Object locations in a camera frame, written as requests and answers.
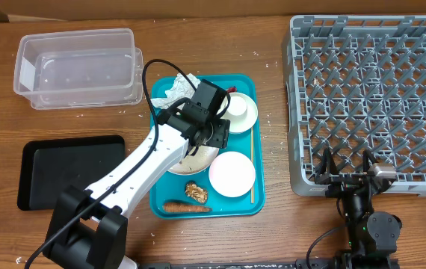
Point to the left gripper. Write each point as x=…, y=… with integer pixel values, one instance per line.
x=221, y=133

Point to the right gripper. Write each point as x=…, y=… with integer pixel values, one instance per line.
x=341, y=184

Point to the white plastic cup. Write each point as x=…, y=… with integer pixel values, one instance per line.
x=237, y=107

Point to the pink plastic bowl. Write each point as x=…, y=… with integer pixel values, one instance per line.
x=230, y=174

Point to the brown food scrap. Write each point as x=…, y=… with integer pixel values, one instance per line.
x=195, y=192

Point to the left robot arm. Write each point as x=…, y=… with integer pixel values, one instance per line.
x=88, y=228

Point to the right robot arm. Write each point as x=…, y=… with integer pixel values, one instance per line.
x=372, y=235

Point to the grey dishwasher rack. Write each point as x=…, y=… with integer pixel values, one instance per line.
x=356, y=83

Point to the large white plate with rice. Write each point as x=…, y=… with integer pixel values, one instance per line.
x=192, y=164

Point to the pale green bowl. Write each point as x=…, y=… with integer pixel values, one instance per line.
x=246, y=122

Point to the wooden chopstick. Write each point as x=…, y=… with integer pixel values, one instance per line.
x=252, y=190

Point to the red snack wrapper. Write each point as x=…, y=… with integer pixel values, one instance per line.
x=232, y=89

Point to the teal plastic serving tray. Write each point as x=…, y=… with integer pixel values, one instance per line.
x=171, y=187

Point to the crumpled white tissue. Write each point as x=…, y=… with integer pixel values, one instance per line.
x=181, y=88

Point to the orange carrot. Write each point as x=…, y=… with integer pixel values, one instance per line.
x=179, y=207

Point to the clear plastic bin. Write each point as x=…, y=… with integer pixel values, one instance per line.
x=79, y=69

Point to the black tray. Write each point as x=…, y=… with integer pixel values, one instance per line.
x=50, y=166

